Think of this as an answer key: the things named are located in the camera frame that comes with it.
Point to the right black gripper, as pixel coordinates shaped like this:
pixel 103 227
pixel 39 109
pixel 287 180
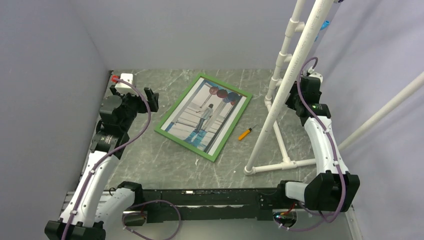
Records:
pixel 293 90

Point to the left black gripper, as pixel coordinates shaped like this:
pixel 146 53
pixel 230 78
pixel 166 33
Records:
pixel 143 107

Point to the green wooden picture frame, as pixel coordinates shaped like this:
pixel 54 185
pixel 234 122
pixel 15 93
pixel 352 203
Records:
pixel 204 116

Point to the orange handled screwdriver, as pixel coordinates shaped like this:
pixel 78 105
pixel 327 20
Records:
pixel 246 132

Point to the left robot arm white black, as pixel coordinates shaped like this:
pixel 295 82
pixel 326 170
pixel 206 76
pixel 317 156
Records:
pixel 84 218

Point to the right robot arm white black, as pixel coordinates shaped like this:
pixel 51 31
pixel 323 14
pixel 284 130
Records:
pixel 334 187

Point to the white PVC pipe stand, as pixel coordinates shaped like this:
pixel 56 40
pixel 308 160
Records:
pixel 298 41

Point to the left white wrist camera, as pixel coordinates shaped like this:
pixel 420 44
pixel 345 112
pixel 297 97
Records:
pixel 122 83

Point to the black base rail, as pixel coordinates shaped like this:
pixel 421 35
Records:
pixel 162 205

